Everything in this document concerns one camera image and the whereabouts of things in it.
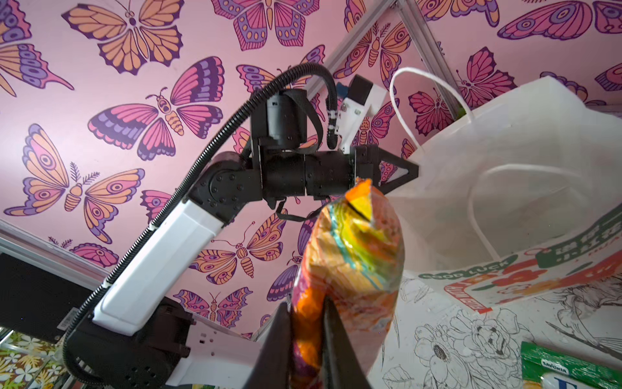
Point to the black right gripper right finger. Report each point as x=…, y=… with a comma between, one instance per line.
x=341, y=369

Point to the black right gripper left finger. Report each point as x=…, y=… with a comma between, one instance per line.
x=272, y=368

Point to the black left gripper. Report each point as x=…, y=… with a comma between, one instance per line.
x=323, y=174

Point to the orange Fox's candy bag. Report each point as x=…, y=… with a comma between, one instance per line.
x=355, y=256

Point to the white paper bag with flower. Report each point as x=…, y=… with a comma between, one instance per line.
x=519, y=197

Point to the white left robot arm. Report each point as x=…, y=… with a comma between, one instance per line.
x=129, y=334

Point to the green Fox's spring tea bag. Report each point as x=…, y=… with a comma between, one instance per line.
x=544, y=368

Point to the aluminium frame post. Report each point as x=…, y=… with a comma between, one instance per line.
x=415, y=24

